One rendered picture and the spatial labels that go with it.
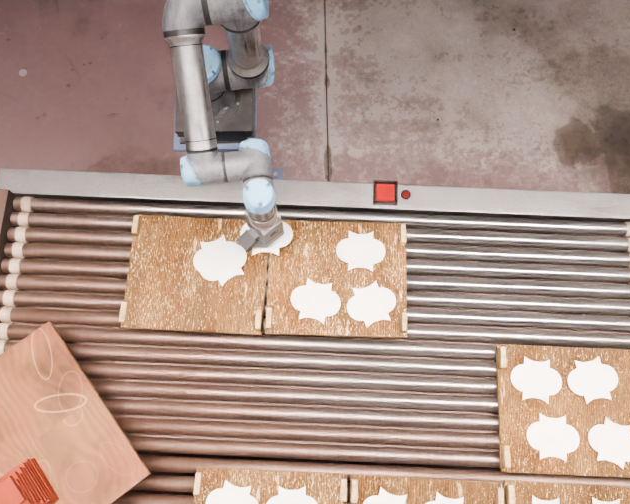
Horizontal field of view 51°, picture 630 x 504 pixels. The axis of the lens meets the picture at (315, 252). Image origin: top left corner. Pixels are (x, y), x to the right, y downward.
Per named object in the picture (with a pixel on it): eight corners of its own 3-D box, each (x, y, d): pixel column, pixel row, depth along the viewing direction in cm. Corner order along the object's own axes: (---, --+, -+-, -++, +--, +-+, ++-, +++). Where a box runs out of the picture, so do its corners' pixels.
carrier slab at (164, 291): (137, 215, 202) (135, 213, 200) (270, 222, 202) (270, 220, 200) (121, 328, 192) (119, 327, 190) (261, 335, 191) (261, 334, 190)
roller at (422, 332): (0, 307, 198) (-8, 304, 193) (649, 335, 197) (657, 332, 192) (-3, 323, 196) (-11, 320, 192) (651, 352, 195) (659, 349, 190)
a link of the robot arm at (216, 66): (185, 67, 201) (176, 43, 188) (229, 62, 201) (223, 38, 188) (188, 103, 198) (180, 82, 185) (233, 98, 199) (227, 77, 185)
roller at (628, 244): (17, 214, 207) (11, 208, 202) (639, 240, 205) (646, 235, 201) (15, 229, 205) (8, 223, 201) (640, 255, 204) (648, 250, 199)
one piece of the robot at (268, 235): (225, 217, 167) (232, 237, 182) (246, 243, 165) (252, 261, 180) (262, 189, 169) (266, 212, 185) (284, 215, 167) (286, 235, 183)
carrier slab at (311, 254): (271, 221, 202) (271, 219, 200) (404, 224, 202) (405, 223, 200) (265, 334, 191) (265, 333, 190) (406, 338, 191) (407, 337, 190)
